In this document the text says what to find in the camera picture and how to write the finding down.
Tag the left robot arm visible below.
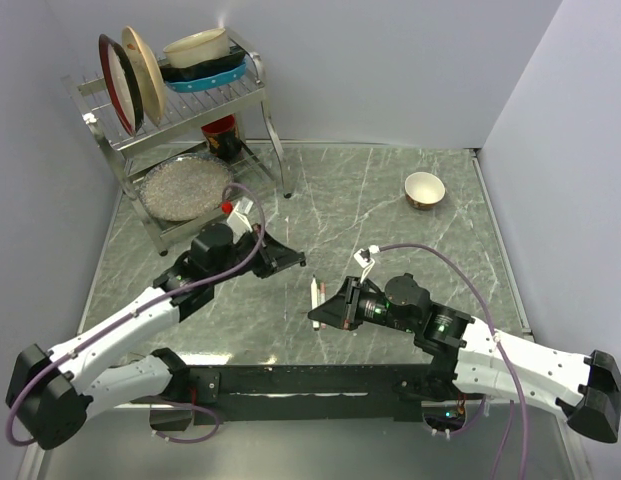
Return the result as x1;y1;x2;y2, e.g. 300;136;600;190
5;223;306;450

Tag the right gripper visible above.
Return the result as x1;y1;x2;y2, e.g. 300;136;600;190
308;276;417;333

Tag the red black rimmed plate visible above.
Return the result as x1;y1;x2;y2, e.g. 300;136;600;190
98;34;144;137

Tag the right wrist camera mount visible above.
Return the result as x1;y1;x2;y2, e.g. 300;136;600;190
353;245;380;282

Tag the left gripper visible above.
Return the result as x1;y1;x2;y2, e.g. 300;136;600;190
210;222;305;285

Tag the black base bar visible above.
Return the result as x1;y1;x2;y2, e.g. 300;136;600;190
148;363;486;432

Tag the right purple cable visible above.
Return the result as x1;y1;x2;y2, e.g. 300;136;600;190
377;243;529;480

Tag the beige plate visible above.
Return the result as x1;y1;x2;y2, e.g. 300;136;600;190
121;26;166;127

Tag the red black cup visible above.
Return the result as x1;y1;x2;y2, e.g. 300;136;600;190
201;115;242;161

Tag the black tray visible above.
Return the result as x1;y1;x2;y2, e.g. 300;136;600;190
160;46;246;83

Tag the clear glass plate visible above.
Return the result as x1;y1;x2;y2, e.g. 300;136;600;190
139;153;234;222

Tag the blue dotted dish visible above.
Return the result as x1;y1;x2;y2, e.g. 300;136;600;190
163;61;247;93

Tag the small cream bowl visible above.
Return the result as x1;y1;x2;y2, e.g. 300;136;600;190
404;172;446;210

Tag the pink marker pen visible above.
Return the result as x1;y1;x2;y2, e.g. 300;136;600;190
318;281;327;330

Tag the steel dish rack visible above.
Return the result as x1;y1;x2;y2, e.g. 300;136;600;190
62;29;294;256

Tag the black white pen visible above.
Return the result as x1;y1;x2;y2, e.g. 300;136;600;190
310;276;320;331

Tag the cream bowl on rack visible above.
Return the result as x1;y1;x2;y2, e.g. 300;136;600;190
163;28;230;68

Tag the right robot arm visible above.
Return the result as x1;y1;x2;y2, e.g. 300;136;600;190
308;273;621;444

